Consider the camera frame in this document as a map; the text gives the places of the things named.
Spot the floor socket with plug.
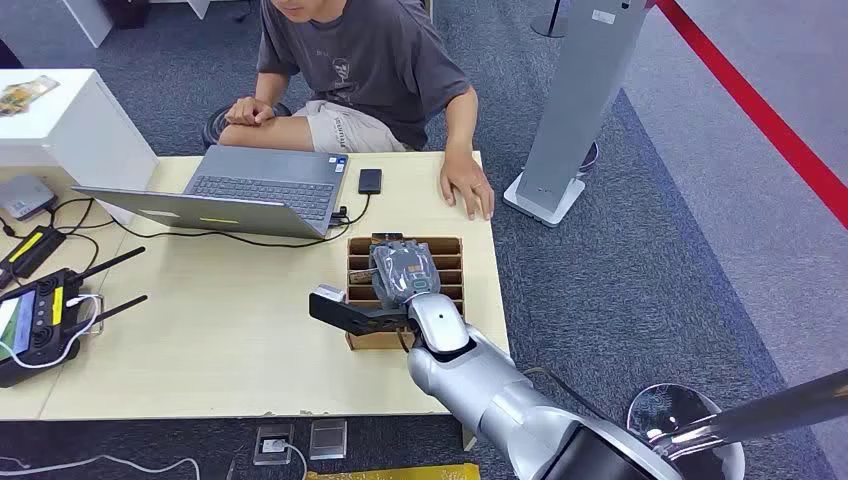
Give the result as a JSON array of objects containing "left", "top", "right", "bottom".
[{"left": 252, "top": 423, "right": 297, "bottom": 467}]

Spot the person's right hand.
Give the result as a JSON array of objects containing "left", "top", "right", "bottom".
[{"left": 224, "top": 96, "right": 277, "bottom": 128}]

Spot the grey open laptop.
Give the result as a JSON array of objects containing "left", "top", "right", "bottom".
[{"left": 71, "top": 144, "right": 350, "bottom": 241}]

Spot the black round stool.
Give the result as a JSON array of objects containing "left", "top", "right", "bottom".
[{"left": 201, "top": 101, "right": 293, "bottom": 149}]

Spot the white cabinet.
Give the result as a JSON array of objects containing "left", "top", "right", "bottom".
[{"left": 0, "top": 68, "right": 161, "bottom": 227}]

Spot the yellow strip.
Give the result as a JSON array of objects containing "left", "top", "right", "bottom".
[{"left": 305, "top": 462, "right": 482, "bottom": 480}]

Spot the black box with yellow label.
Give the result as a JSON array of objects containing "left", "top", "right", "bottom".
[{"left": 0, "top": 225, "right": 68, "bottom": 291}]

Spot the small grey box device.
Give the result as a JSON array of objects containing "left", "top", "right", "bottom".
[{"left": 0, "top": 174, "right": 59, "bottom": 223}]

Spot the red barrier tape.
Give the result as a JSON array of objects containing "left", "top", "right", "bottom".
[{"left": 655, "top": 0, "right": 848, "bottom": 231}]

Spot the black remote controller with antennas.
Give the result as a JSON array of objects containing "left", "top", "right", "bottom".
[{"left": 0, "top": 246, "right": 150, "bottom": 390}]

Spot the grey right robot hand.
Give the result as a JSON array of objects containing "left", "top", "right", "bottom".
[{"left": 368, "top": 241, "right": 443, "bottom": 311}]

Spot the grey floor socket plate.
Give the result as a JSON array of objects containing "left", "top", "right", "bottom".
[{"left": 308, "top": 418, "right": 349, "bottom": 462}]

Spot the white floor cable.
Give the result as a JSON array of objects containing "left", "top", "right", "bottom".
[{"left": 0, "top": 453, "right": 202, "bottom": 480}]

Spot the person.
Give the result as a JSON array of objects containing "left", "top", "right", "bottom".
[{"left": 217, "top": 0, "right": 497, "bottom": 222}]

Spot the black laptop cable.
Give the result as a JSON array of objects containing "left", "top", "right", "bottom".
[{"left": 49, "top": 193, "right": 372, "bottom": 251}]

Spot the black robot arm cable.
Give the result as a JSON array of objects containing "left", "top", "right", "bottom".
[{"left": 521, "top": 366, "right": 614, "bottom": 427}]

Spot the chrome stanchion pole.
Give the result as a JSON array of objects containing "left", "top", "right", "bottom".
[{"left": 625, "top": 368, "right": 848, "bottom": 480}]

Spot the grey kiosk stand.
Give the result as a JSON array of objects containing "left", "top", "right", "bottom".
[{"left": 502, "top": 0, "right": 655, "bottom": 229}]

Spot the white controller cable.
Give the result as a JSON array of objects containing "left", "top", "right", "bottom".
[{"left": 0, "top": 294, "right": 102, "bottom": 371}]

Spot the brown slotted card holder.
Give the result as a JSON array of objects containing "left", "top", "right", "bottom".
[{"left": 344, "top": 234, "right": 466, "bottom": 352}]

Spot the person's left hand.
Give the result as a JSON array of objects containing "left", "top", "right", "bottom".
[{"left": 439, "top": 153, "right": 497, "bottom": 222}]

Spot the clear snack packet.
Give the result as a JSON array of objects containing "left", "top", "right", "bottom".
[{"left": 0, "top": 74, "right": 62, "bottom": 119}]

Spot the dark stanchion base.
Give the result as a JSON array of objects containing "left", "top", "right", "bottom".
[{"left": 529, "top": 0, "right": 572, "bottom": 40}]

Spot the white furniture leg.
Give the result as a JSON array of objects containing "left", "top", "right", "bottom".
[{"left": 61, "top": 0, "right": 115, "bottom": 49}]

